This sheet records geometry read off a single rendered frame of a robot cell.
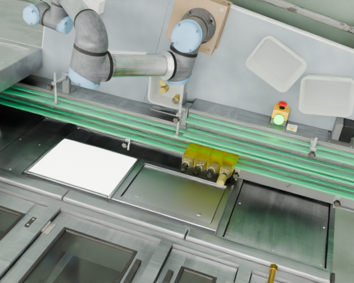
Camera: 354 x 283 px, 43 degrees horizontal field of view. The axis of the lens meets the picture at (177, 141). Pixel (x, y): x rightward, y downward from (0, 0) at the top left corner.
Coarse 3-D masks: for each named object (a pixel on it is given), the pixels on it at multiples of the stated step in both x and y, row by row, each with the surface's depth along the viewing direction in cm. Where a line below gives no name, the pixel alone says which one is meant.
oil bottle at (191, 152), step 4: (192, 144) 208; (196, 144) 208; (188, 148) 205; (192, 148) 205; (196, 148) 206; (200, 148) 207; (184, 152) 202; (188, 152) 202; (192, 152) 202; (196, 152) 203; (184, 156) 199; (188, 156) 199; (192, 156) 200; (184, 160) 199; (188, 160) 198; (192, 160) 199; (192, 164) 200
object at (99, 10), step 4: (84, 0) 208; (88, 0) 208; (92, 0) 207; (96, 0) 208; (100, 0) 209; (104, 0) 211; (88, 4) 209; (92, 4) 208; (96, 4) 207; (100, 4) 208; (104, 4) 212; (92, 8) 209; (96, 8) 208; (100, 8) 210; (100, 12) 212
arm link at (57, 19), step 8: (48, 8) 185; (56, 8) 179; (48, 16) 182; (56, 16) 181; (64, 16) 182; (48, 24) 184; (56, 24) 182; (64, 24) 182; (72, 24) 187; (64, 32) 184
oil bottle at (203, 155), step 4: (204, 148) 206; (208, 148) 206; (212, 148) 207; (200, 152) 203; (204, 152) 203; (208, 152) 204; (196, 156) 200; (200, 156) 200; (204, 156) 200; (208, 156) 201; (196, 160) 198; (200, 160) 198; (204, 160) 198; (196, 164) 198; (200, 164) 197; (204, 164) 197; (204, 168) 198
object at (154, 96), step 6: (150, 78) 213; (156, 78) 219; (150, 84) 215; (156, 84) 221; (168, 84) 220; (150, 90) 217; (156, 90) 224; (168, 90) 222; (174, 90) 220; (180, 90) 219; (150, 96) 219; (156, 96) 223; (162, 96) 224; (168, 96) 223; (180, 96) 213; (156, 102) 219; (162, 102) 219; (168, 102) 219; (180, 102) 214; (174, 108) 217
